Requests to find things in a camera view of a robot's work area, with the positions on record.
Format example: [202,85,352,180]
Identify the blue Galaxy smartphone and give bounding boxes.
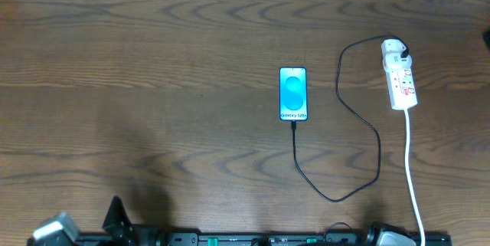
[279,67,309,121]

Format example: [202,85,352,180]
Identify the black USB charging cable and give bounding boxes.
[290,33,410,204]

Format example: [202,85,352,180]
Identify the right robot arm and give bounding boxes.
[363,222,416,246]

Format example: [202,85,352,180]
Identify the white USB charger adapter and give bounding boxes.
[381,39,412,72]

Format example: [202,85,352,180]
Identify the white power strip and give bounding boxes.
[385,68,418,110]

